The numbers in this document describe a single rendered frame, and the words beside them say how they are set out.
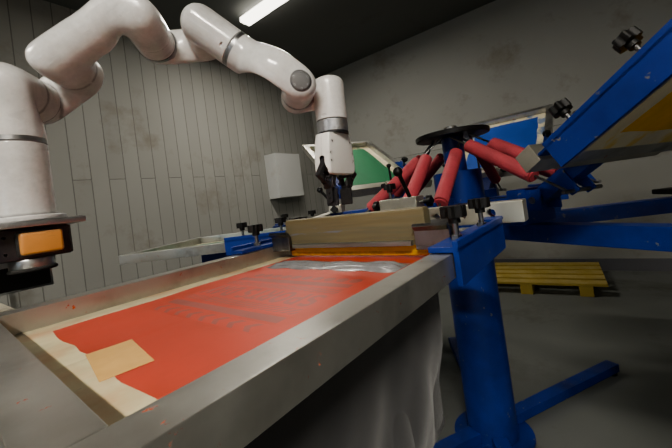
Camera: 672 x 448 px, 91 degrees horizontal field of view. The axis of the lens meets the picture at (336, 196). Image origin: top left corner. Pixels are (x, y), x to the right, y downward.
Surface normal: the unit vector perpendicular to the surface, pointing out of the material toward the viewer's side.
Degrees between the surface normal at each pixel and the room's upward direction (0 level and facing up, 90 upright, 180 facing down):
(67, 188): 90
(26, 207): 90
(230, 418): 90
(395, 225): 90
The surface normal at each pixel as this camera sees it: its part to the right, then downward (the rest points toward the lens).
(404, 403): 0.65, 0.02
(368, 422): 0.79, -0.07
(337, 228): -0.62, 0.07
